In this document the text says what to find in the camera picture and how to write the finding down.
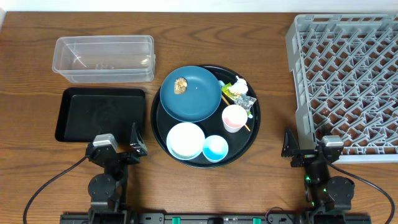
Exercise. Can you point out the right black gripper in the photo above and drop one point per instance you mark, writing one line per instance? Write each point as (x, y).
(308, 156)

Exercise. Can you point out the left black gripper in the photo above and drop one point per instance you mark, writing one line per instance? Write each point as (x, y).
(123, 156)

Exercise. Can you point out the white light-blue bowl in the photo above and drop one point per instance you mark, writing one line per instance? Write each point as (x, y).
(185, 141)

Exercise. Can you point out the brown food scrap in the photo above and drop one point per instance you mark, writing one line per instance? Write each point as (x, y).
(180, 86)

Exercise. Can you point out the dark blue plate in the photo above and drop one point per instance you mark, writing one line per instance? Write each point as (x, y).
(200, 99)

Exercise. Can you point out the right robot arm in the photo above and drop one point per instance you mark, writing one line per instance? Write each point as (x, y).
(330, 196)

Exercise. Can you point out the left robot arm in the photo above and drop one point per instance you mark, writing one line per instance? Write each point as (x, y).
(108, 190)

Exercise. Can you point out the grey dishwasher rack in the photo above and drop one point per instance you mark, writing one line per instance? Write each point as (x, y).
(345, 75)

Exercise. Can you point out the black rectangular tray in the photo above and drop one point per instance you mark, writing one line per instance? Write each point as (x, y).
(88, 112)

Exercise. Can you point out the crumpled foil wrapper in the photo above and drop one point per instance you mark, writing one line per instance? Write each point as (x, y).
(246, 102)

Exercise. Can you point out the pink cup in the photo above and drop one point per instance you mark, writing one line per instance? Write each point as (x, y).
(234, 117)

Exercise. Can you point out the round black serving tray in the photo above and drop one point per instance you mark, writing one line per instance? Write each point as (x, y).
(238, 142)

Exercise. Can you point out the small blue cup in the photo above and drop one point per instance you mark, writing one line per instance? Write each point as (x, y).
(215, 148)

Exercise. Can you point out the crumpled white tissue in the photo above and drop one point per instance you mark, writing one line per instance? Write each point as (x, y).
(240, 86)

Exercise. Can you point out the wooden chopstick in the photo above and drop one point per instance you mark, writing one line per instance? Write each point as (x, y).
(226, 100)

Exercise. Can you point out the clear plastic bin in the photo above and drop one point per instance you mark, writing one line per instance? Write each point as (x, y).
(105, 58)

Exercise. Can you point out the green yellow wrapper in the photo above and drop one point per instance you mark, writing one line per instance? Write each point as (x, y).
(226, 91)

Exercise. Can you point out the light blue plastic spoon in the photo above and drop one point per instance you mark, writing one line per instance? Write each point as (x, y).
(222, 84)

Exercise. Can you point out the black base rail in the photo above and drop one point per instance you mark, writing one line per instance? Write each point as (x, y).
(159, 218)

